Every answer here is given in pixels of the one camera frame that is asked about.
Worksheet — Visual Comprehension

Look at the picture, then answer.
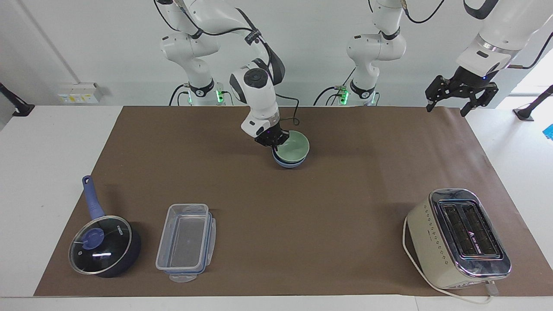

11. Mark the green bowl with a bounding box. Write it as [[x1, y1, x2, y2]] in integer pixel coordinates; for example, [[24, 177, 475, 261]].
[[273, 130, 310, 164]]

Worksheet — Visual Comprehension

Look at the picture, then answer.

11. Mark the cream toaster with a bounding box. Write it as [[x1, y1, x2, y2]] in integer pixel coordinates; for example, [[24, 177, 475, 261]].
[[406, 188, 512, 290]]

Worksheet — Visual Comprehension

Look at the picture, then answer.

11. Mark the blue saucepan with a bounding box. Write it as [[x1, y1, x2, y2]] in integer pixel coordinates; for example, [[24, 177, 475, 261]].
[[69, 175, 142, 278]]

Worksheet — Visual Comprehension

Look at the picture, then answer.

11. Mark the black stand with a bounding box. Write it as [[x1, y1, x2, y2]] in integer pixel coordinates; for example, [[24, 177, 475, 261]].
[[513, 84, 553, 122], [0, 82, 35, 117]]

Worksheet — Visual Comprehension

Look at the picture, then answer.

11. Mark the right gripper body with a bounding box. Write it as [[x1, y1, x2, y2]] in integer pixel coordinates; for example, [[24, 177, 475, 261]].
[[255, 122, 286, 145]]

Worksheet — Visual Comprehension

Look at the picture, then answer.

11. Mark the clear plastic container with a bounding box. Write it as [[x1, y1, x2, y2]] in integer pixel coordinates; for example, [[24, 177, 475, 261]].
[[155, 203, 217, 284]]

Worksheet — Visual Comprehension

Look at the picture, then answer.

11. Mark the glass lid with blue knob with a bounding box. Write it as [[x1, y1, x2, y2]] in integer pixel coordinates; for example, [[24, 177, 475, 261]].
[[69, 216, 133, 275]]

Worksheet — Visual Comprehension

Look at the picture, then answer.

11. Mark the white toaster cord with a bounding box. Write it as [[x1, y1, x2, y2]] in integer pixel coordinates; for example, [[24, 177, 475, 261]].
[[402, 216, 500, 305]]

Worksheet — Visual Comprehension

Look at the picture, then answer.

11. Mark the blue bowl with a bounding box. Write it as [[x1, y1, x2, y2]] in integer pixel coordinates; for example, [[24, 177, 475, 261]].
[[272, 150, 307, 169]]

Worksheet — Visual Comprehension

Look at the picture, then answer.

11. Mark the white wall socket box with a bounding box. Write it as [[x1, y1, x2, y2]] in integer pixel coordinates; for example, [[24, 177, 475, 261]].
[[58, 83, 103, 105]]

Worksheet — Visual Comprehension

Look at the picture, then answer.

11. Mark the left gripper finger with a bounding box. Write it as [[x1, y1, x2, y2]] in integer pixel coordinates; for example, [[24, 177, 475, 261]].
[[460, 84, 499, 117], [425, 75, 459, 113]]

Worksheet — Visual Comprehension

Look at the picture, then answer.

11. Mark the black cable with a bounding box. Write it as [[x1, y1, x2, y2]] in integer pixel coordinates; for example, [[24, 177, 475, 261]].
[[314, 68, 357, 107], [508, 32, 553, 70], [402, 0, 446, 25], [276, 92, 301, 130], [169, 84, 191, 107]]

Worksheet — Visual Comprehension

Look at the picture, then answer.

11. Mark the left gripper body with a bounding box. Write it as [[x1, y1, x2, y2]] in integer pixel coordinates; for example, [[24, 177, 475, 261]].
[[449, 65, 491, 93]]

